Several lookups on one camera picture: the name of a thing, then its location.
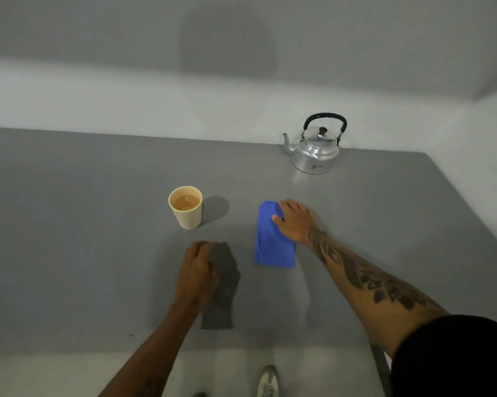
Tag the person's right hand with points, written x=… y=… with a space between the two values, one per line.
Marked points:
x=298 y=225

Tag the person's left hand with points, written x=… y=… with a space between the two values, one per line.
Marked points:
x=194 y=276

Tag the person's left fingers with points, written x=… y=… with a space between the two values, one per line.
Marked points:
x=200 y=248

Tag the person's right thumb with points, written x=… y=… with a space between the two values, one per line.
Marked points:
x=279 y=221

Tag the blue cloth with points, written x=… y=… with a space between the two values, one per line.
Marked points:
x=271 y=248

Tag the dark grey cloth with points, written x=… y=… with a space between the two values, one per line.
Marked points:
x=225 y=285

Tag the person's right forearm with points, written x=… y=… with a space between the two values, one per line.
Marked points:
x=368 y=281

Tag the person's left forearm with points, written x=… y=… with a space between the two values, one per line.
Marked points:
x=153 y=355

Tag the cream cup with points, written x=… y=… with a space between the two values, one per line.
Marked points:
x=187 y=217

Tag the brown tea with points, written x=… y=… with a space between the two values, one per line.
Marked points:
x=185 y=202

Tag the silver metal kettle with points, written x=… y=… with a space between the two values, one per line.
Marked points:
x=314 y=159

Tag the silver kettle lid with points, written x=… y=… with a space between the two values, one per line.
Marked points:
x=321 y=137

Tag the white shoe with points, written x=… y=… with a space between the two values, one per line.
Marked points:
x=268 y=382

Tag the black sleeve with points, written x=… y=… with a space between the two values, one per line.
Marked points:
x=455 y=359

